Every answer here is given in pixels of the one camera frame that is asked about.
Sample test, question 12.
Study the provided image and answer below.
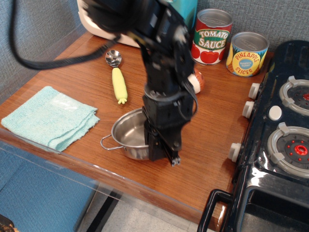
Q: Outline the black toy stove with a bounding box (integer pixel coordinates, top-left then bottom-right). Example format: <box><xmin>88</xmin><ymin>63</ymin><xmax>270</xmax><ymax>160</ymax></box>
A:
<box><xmin>198</xmin><ymin>40</ymin><xmax>309</xmax><ymax>232</ymax></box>

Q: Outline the light blue folded cloth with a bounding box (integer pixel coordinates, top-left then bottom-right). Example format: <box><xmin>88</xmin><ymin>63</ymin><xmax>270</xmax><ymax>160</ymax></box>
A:
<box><xmin>1</xmin><ymin>86</ymin><xmax>100</xmax><ymax>152</ymax></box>

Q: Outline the teal toy microwave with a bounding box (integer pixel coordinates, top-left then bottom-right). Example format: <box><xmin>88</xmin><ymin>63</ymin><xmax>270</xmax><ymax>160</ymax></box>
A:
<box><xmin>78</xmin><ymin>0</ymin><xmax>197</xmax><ymax>52</ymax></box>

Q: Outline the spoon with yellow-green handle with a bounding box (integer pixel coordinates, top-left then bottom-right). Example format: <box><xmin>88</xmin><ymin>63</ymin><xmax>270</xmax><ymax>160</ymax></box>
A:
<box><xmin>105</xmin><ymin>50</ymin><xmax>128</xmax><ymax>104</ymax></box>

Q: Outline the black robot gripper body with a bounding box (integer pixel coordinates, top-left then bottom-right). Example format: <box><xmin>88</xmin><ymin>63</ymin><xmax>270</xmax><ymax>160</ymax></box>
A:
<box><xmin>142</xmin><ymin>91</ymin><xmax>195</xmax><ymax>166</ymax></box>

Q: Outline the plush toy mushroom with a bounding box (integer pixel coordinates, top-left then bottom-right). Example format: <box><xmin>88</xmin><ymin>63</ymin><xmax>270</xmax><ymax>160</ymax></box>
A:
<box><xmin>188</xmin><ymin>68</ymin><xmax>205</xmax><ymax>94</ymax></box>

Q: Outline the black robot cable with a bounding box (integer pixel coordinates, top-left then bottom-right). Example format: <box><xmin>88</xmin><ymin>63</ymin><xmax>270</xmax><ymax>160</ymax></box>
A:
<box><xmin>8</xmin><ymin>0</ymin><xmax>121</xmax><ymax>71</ymax></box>

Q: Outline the pineapple slices can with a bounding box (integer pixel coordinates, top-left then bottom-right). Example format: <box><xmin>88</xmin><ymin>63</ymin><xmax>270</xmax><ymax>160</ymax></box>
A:
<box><xmin>226</xmin><ymin>32</ymin><xmax>269</xmax><ymax>77</ymax></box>

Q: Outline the tomato sauce can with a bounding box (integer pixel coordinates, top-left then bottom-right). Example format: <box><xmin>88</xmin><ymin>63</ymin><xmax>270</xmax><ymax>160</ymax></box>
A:
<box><xmin>191</xmin><ymin>8</ymin><xmax>233</xmax><ymax>65</ymax></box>

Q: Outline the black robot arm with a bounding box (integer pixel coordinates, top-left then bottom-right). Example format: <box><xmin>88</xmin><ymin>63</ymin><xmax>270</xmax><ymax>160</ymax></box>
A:
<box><xmin>82</xmin><ymin>0</ymin><xmax>198</xmax><ymax>165</ymax></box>

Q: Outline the small stainless steel pot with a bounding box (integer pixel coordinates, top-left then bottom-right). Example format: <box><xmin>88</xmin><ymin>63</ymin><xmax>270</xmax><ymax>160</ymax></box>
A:
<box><xmin>100</xmin><ymin>108</ymin><xmax>149</xmax><ymax>160</ymax></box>

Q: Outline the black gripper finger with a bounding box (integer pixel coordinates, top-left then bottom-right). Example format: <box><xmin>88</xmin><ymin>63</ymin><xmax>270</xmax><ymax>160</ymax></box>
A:
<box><xmin>144</xmin><ymin>120</ymin><xmax>166</xmax><ymax>161</ymax></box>

